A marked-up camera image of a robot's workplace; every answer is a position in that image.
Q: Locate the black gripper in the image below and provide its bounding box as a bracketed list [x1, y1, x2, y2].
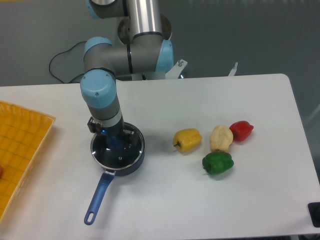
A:
[87, 116, 139, 148]

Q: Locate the glass pot lid blue knob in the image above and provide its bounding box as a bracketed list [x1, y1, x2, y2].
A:
[90, 122, 145, 176]

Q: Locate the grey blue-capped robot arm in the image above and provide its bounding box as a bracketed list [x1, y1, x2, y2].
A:
[80, 0, 174, 149]

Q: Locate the yellow bell pepper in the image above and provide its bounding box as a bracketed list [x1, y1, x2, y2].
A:
[172, 128, 202, 153]

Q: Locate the yellow woven basket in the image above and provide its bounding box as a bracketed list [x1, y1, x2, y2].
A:
[0, 100, 56, 218]

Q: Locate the cream white bell pepper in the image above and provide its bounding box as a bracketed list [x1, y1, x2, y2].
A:
[209, 124, 234, 152]

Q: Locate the green bell pepper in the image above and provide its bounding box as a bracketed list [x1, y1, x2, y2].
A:
[202, 151, 234, 176]

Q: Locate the red bell pepper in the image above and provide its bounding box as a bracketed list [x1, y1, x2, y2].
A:
[229, 120, 254, 142]

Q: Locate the black corner device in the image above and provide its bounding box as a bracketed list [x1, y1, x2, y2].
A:
[307, 202, 320, 228]

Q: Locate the blue saucepan with handle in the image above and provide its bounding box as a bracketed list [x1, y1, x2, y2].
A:
[83, 121, 146, 226]

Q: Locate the white metal base frame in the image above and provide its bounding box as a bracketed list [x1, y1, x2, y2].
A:
[116, 59, 238, 83]

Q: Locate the black floor cable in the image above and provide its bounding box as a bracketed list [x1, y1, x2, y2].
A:
[48, 41, 87, 84]

